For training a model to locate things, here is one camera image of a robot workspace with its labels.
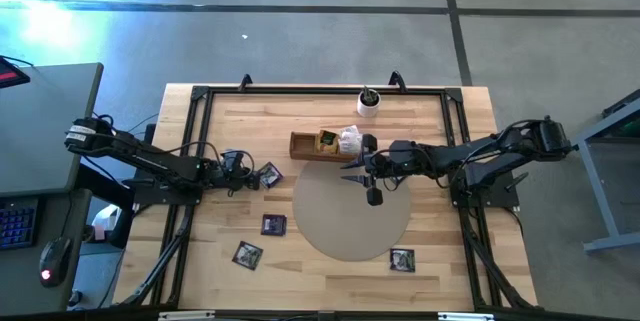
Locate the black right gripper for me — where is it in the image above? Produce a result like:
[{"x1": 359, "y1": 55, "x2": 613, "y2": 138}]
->
[{"x1": 341, "y1": 133, "x2": 419, "y2": 208}]

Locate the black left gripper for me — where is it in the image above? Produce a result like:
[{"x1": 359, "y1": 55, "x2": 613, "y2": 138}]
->
[{"x1": 212, "y1": 149, "x2": 261, "y2": 197}]

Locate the purple tea packet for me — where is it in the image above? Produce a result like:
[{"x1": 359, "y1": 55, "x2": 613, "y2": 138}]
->
[
  {"x1": 256, "y1": 161, "x2": 284, "y2": 190},
  {"x1": 231, "y1": 240, "x2": 265, "y2": 272},
  {"x1": 260, "y1": 213, "x2": 289, "y2": 238},
  {"x1": 389, "y1": 247, "x2": 417, "y2": 274}
]

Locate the brown wooden tea box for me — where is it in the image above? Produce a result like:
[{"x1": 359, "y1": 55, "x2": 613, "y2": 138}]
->
[{"x1": 288, "y1": 129, "x2": 365, "y2": 164}]

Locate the white pot green plant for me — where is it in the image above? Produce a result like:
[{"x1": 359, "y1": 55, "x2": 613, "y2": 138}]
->
[{"x1": 356, "y1": 85, "x2": 382, "y2": 118}]

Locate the round grey table mat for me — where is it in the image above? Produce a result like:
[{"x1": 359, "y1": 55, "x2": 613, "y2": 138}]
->
[{"x1": 292, "y1": 159, "x2": 412, "y2": 263}]

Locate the white pink object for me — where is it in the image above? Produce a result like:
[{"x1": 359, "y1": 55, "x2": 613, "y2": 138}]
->
[{"x1": 91, "y1": 204, "x2": 121, "y2": 242}]

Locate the grey desk top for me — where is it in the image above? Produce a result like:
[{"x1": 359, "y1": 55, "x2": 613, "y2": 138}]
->
[{"x1": 0, "y1": 62, "x2": 105, "y2": 197}]

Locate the black computer mouse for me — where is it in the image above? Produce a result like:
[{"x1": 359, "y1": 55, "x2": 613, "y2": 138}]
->
[{"x1": 38, "y1": 236, "x2": 74, "y2": 289}]

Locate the black backlit keyboard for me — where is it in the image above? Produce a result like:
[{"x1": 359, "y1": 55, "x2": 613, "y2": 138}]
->
[{"x1": 0, "y1": 196, "x2": 40, "y2": 251}]

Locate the dark keyboard desk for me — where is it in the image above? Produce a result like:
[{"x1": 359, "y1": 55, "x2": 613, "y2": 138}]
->
[{"x1": 0, "y1": 189, "x2": 94, "y2": 315}]

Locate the black device red stripe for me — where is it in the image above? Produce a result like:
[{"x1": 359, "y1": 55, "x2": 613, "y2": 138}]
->
[{"x1": 0, "y1": 54, "x2": 32, "y2": 90}]

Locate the black aluminium table frame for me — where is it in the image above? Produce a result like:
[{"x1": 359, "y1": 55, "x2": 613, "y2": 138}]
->
[{"x1": 117, "y1": 70, "x2": 540, "y2": 312}]

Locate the silver metal bracket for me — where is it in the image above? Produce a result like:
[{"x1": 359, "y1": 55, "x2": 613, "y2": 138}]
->
[
  {"x1": 438, "y1": 312, "x2": 495, "y2": 321},
  {"x1": 158, "y1": 310, "x2": 216, "y2": 321}
]

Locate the grey metal cart frame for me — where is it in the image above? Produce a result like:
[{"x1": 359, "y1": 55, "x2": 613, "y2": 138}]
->
[{"x1": 572, "y1": 88, "x2": 640, "y2": 255}]

